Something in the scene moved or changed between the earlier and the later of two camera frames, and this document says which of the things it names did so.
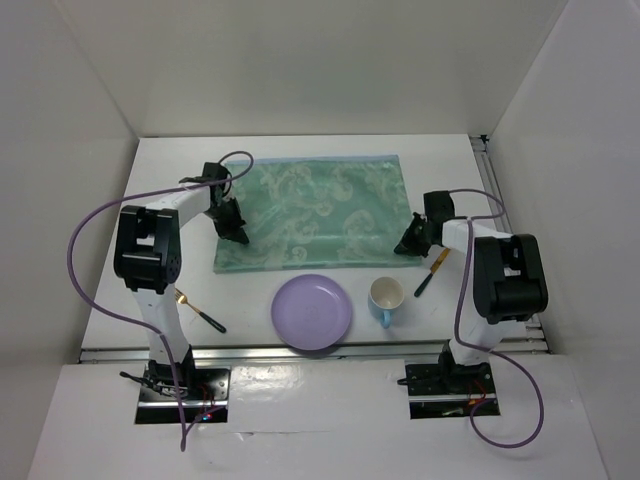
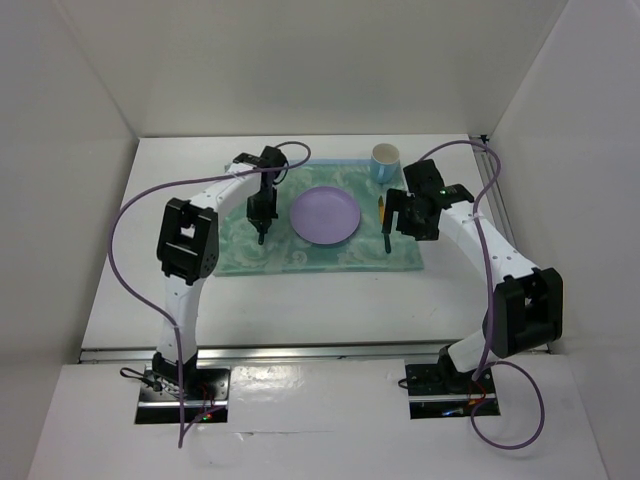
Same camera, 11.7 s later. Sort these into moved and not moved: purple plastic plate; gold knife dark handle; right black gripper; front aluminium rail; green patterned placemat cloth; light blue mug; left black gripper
Moved: left black gripper; purple plastic plate; right black gripper; light blue mug; gold knife dark handle
Not moved: green patterned placemat cloth; front aluminium rail
